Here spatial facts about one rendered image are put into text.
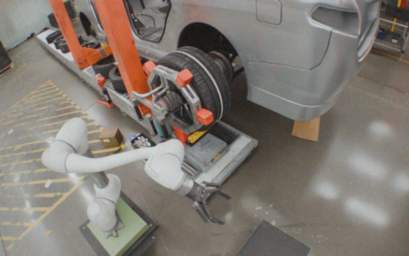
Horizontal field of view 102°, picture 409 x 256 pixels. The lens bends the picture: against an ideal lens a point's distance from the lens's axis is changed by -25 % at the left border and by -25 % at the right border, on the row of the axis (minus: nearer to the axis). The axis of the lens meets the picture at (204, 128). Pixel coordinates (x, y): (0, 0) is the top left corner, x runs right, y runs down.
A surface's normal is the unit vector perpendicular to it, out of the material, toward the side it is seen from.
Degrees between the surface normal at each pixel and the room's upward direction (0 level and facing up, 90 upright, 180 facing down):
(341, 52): 89
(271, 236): 0
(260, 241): 0
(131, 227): 4
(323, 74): 90
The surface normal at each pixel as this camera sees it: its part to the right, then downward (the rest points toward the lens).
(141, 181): -0.13, -0.71
